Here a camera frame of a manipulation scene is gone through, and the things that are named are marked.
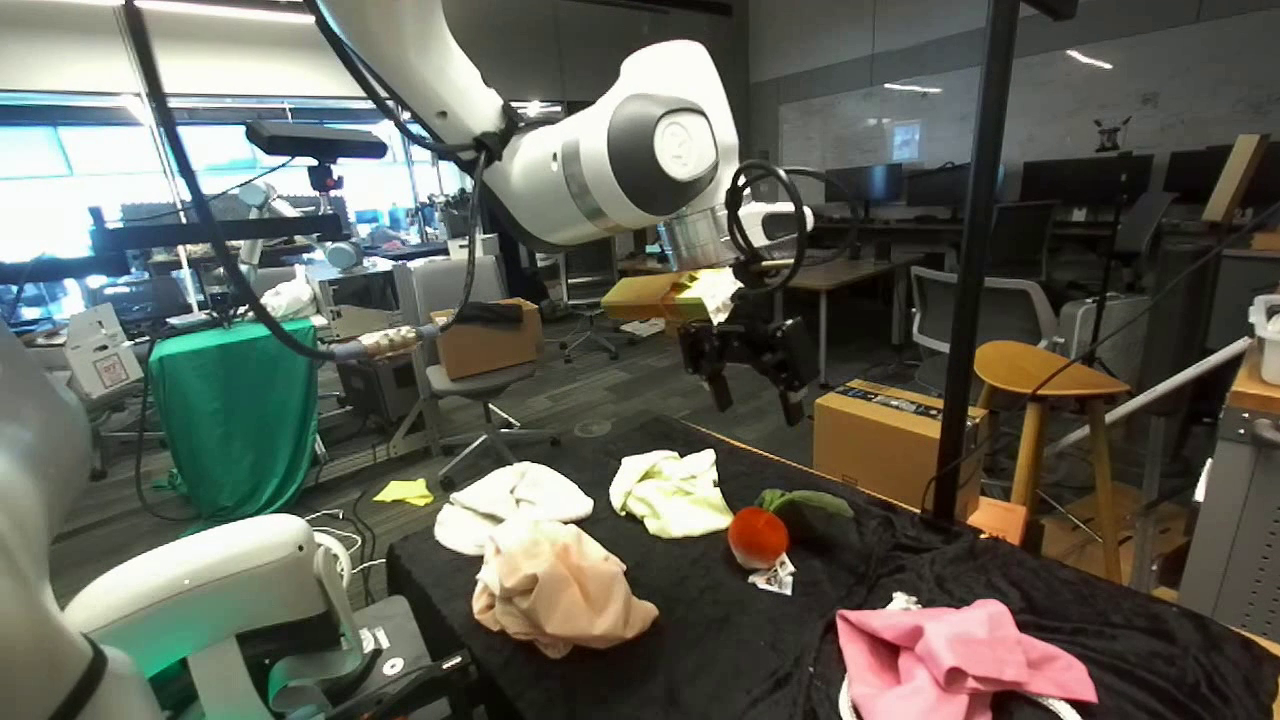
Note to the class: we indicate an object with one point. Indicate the cardboard box with black tape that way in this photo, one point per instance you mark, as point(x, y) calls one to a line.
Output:
point(865, 440)

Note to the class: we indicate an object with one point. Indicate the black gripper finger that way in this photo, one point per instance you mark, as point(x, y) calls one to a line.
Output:
point(716, 384)
point(794, 384)

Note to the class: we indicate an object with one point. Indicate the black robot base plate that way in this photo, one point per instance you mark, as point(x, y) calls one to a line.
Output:
point(384, 653)

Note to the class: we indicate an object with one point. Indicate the black computer monitor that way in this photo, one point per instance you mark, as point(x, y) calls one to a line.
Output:
point(1084, 179)
point(1192, 173)
point(865, 181)
point(945, 185)

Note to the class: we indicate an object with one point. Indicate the tan wrist camera box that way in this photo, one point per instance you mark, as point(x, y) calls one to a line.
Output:
point(661, 296)

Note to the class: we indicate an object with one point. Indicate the wooden stool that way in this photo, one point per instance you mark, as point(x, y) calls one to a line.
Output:
point(1045, 371)

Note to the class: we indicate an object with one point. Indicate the grey office chair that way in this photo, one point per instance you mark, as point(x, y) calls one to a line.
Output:
point(445, 394)

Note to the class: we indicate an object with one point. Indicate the leaning wooden panel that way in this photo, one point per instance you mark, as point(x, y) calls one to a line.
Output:
point(1235, 179)

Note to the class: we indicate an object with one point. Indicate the grey workbench with wooden top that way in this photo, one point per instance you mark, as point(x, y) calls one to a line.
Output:
point(1235, 534)

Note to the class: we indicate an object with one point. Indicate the silver metal pole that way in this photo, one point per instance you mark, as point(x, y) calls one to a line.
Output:
point(1145, 391)

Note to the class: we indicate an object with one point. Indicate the green draped table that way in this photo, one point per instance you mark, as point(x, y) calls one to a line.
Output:
point(242, 415)

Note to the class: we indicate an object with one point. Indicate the plain cardboard box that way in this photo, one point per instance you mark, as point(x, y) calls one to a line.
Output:
point(485, 347)

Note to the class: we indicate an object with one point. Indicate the wooden office desk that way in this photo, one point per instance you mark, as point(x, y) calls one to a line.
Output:
point(854, 268)

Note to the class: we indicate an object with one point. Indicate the black bar-shaped camera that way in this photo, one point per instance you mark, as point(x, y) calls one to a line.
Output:
point(319, 143)

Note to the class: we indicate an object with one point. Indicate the black vertical pole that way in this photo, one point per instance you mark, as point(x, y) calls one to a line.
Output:
point(982, 266)

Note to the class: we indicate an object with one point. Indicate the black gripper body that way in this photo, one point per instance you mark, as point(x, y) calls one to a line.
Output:
point(745, 342)

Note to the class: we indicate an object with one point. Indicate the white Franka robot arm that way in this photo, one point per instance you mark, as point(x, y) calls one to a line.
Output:
point(626, 147)

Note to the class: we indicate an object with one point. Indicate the peach t-shirt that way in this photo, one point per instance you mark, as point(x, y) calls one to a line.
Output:
point(562, 594)

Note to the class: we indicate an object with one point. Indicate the red toy radish green leaves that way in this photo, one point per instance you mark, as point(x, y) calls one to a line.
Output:
point(759, 534)

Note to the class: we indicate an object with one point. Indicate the pink t-shirt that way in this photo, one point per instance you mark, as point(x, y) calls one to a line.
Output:
point(945, 661)

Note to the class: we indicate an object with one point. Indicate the white towel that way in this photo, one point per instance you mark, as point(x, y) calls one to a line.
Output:
point(512, 491)

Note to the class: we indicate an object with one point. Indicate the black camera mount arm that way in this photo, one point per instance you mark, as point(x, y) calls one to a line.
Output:
point(202, 224)

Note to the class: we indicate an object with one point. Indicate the white office chair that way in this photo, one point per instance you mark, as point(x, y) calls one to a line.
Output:
point(1024, 315)

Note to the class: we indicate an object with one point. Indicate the pale green t-shirt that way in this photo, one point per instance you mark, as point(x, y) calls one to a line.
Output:
point(675, 496)

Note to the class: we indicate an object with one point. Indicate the black table cloth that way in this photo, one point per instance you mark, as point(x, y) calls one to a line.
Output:
point(723, 653)

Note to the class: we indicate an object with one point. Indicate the yellow cloth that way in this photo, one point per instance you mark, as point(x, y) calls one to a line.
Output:
point(407, 491)

